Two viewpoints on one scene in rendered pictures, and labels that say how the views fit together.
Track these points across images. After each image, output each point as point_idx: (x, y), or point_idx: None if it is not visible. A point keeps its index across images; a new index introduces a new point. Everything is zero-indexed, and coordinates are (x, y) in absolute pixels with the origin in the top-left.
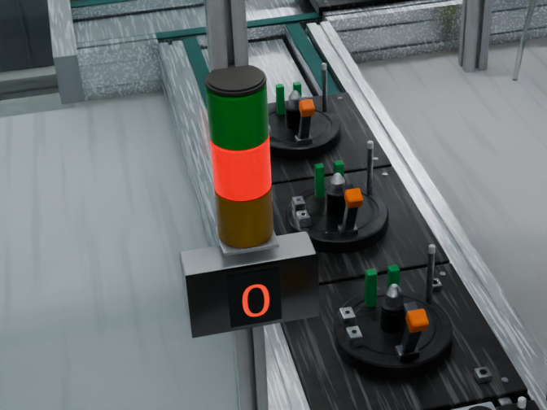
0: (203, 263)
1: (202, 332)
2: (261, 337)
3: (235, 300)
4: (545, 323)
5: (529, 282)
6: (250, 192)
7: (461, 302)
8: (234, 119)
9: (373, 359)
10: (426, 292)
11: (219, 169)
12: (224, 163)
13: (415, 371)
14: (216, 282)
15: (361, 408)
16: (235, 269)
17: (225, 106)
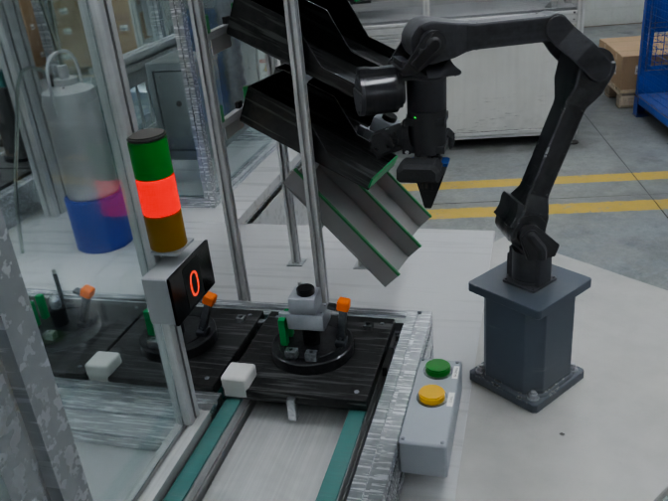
0: (163, 272)
1: (181, 319)
2: (180, 328)
3: (188, 286)
4: None
5: None
6: (178, 204)
7: None
8: (164, 154)
9: (193, 345)
10: None
11: (159, 197)
12: (162, 189)
13: (214, 337)
14: (179, 277)
15: (215, 367)
16: (183, 263)
17: (158, 147)
